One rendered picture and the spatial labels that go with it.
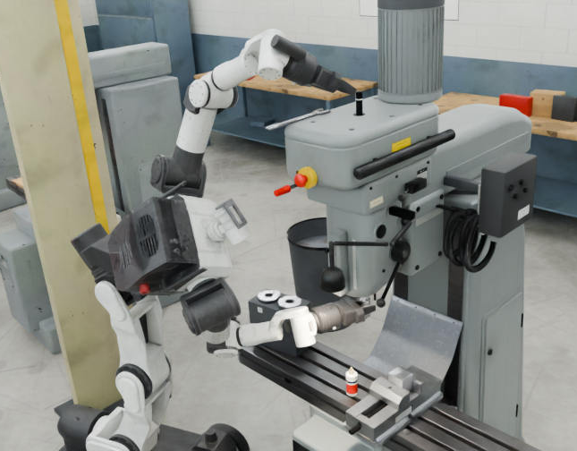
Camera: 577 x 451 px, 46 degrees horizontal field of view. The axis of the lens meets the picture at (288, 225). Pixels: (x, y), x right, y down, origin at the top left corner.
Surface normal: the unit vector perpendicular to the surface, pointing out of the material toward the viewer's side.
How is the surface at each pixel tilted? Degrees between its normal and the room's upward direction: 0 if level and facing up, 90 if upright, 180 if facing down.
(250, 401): 0
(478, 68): 90
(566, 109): 90
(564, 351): 0
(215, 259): 58
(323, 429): 0
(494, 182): 90
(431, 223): 90
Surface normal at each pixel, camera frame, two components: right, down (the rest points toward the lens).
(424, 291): -0.71, 0.32
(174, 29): 0.70, 0.25
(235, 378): -0.06, -0.92
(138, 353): -0.40, 0.39
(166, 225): 0.74, -0.40
